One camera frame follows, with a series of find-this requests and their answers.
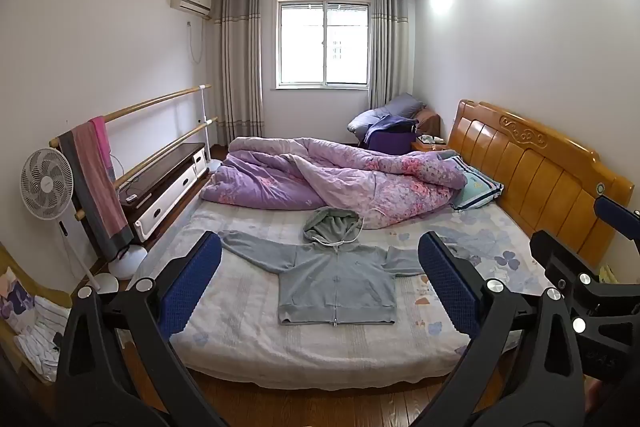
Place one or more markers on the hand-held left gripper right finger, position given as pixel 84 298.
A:
pixel 447 282

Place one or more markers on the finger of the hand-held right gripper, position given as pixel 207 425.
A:
pixel 552 252
pixel 614 211

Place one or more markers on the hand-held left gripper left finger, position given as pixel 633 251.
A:
pixel 190 287

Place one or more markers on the grey zip hoodie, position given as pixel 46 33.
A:
pixel 337 279

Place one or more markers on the person's right hand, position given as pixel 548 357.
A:
pixel 597 402

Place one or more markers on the bed with floral sheet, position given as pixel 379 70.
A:
pixel 250 317

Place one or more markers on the wooden headboard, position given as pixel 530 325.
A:
pixel 540 177

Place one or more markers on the teal pillow with navy border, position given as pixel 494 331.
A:
pixel 477 189

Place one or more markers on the dark top white cabinet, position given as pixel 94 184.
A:
pixel 165 187

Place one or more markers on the grey and salmon striped towel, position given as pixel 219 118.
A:
pixel 95 192

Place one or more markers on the wooden nightstand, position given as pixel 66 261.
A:
pixel 429 147

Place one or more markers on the purple floral comforter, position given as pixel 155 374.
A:
pixel 280 182

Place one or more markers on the dark purple blanket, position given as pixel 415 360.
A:
pixel 390 137

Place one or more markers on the pink towel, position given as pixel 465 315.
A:
pixel 101 139

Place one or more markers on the white standing fan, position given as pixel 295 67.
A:
pixel 47 184

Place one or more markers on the floral cushion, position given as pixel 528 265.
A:
pixel 12 302

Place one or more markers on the pile of bedding on chair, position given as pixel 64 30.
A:
pixel 387 111

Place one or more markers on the wooden ballet barre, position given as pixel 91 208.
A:
pixel 150 99

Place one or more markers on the grey beige curtain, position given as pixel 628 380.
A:
pixel 387 47
pixel 240 67

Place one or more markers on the window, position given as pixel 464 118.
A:
pixel 322 42

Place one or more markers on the white air conditioner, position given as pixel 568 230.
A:
pixel 190 2

